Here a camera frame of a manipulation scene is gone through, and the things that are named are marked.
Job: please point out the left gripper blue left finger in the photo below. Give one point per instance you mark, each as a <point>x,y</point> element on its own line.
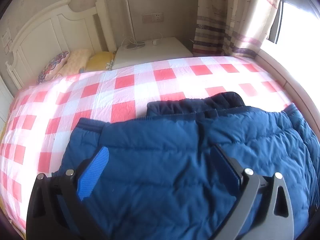
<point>89,178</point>

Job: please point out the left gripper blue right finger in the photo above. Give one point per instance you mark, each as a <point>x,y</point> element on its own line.
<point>227,172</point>

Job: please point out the blue quilted puffer jacket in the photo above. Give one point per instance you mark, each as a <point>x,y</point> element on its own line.
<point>157,183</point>

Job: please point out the pink checkered bed sheet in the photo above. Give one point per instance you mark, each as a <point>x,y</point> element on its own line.
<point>41,117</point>

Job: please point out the colourful patterned pillow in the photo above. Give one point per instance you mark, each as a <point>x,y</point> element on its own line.
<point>53,67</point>

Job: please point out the cream textured pillow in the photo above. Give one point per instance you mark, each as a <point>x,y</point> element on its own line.
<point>76,62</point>

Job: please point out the yellow pillow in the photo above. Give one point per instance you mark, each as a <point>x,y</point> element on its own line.
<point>100,61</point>

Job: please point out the white bedside table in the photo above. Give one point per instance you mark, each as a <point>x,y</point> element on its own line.
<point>159,50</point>

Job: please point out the silver desk lamp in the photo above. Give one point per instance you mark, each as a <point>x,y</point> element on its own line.
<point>132,42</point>

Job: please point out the beige patterned curtain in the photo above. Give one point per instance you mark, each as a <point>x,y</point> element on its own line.
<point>233,27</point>

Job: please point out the white wooden headboard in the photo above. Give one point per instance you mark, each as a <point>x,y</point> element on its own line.
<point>55,29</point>

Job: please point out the wall power socket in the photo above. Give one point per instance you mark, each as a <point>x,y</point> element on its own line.
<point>152,17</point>

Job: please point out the dark window frame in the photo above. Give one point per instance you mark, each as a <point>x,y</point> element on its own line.
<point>296,22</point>

